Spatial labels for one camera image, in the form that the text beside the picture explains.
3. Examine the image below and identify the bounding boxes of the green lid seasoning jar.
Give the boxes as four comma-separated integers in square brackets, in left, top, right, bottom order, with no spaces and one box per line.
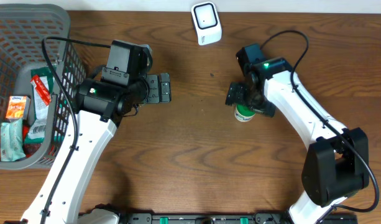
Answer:
[234,105,255,122]

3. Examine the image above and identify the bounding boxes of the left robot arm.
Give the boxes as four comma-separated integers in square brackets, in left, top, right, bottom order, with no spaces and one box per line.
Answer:
[19,73,172,223]

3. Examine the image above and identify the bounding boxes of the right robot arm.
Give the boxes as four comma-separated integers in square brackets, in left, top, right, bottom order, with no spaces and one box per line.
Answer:
[225,44,369,223]

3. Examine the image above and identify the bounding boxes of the white barcode scanner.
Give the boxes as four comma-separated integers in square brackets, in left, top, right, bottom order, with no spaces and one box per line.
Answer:
[191,1,223,45]

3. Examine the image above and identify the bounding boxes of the red stick sachet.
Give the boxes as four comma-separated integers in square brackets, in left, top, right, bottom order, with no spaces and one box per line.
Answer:
[30,75,52,106]

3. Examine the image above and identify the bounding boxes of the orange tissue pack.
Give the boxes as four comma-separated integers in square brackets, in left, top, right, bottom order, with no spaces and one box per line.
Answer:
[5,96,31,121]

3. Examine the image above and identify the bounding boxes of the grey plastic mesh basket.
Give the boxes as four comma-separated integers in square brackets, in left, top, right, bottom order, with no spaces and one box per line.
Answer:
[0,4,71,170]

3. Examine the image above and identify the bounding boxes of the red snack packet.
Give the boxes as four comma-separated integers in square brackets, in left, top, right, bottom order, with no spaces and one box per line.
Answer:
[22,125,43,157]

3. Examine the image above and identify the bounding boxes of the light green wipes pack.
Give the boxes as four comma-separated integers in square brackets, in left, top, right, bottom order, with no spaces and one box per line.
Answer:
[0,118,25,162]

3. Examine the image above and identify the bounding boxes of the left black cable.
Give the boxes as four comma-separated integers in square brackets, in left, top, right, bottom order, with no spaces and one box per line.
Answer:
[39,36,112,224]

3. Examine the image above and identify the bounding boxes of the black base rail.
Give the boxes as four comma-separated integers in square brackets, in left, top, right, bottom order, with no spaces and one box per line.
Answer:
[78,212,359,224]

